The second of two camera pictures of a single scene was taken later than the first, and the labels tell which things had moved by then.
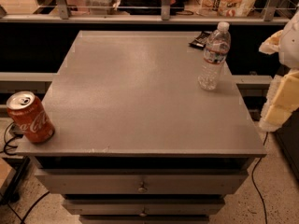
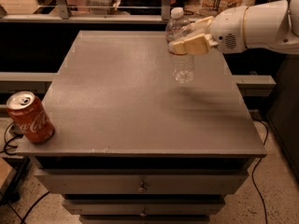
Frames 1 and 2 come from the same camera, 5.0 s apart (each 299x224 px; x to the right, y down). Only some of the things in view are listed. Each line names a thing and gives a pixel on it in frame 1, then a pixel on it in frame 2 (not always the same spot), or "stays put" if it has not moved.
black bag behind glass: (148, 1) stays put
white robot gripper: (291, 44) to (228, 28)
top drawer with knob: (145, 181) stays put
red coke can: (30, 117) stays put
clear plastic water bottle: (216, 53) to (182, 64)
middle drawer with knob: (146, 206) stays put
